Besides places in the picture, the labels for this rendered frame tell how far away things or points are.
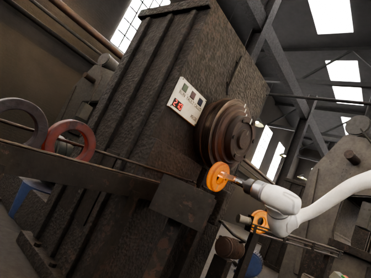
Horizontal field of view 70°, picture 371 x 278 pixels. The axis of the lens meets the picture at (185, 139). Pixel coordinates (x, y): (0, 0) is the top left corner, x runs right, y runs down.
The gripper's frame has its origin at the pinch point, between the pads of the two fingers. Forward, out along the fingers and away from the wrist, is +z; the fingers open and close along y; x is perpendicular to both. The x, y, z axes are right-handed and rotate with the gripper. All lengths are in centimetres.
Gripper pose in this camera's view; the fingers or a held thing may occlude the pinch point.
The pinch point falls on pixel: (220, 174)
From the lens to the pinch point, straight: 139.5
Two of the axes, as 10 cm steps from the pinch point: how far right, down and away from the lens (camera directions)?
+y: 5.6, 3.8, 7.4
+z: -7.0, -2.5, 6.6
